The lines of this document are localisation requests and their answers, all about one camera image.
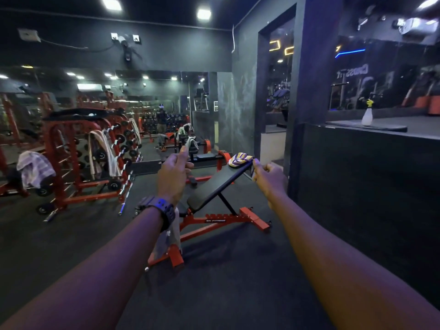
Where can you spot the white dark-striped towel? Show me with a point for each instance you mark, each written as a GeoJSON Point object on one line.
{"type": "Point", "coordinates": [191, 146]}

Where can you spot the black wristwatch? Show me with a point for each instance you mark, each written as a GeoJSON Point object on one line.
{"type": "Point", "coordinates": [160, 209]}

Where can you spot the person's right forearm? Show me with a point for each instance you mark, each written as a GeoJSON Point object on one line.
{"type": "Point", "coordinates": [343, 271]}

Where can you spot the person's right hand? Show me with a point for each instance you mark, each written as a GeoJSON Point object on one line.
{"type": "Point", "coordinates": [271, 180]}

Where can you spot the adjustable incline bench red frame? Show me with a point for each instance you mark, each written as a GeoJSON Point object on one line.
{"type": "Point", "coordinates": [216, 187]}

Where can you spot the beige brown striped towel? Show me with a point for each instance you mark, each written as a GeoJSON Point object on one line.
{"type": "Point", "coordinates": [105, 151]}

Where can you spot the white spray bottle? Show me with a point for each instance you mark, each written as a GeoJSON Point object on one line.
{"type": "Point", "coordinates": [367, 116]}

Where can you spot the person's left hand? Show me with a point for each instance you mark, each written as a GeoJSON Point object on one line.
{"type": "Point", "coordinates": [172, 178]}

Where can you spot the orange container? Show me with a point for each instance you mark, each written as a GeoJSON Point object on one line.
{"type": "Point", "coordinates": [426, 104]}

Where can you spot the grey towel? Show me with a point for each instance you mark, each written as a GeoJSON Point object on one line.
{"type": "Point", "coordinates": [169, 238]}

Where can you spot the red barbell rack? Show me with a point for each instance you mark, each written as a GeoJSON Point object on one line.
{"type": "Point", "coordinates": [50, 134]}

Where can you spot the black exercise mat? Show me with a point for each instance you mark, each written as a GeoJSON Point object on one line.
{"type": "Point", "coordinates": [367, 126]}

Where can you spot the white air conditioner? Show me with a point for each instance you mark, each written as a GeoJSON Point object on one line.
{"type": "Point", "coordinates": [419, 25]}

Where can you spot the white wall box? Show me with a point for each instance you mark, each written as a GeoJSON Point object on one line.
{"type": "Point", "coordinates": [29, 35]}

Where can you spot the purple yellow striped towel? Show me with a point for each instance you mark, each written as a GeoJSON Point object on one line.
{"type": "Point", "coordinates": [240, 159]}

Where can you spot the large wall mirror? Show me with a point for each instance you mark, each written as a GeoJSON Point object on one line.
{"type": "Point", "coordinates": [154, 92]}

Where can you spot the person's left forearm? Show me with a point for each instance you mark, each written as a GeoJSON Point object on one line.
{"type": "Point", "coordinates": [79, 281]}

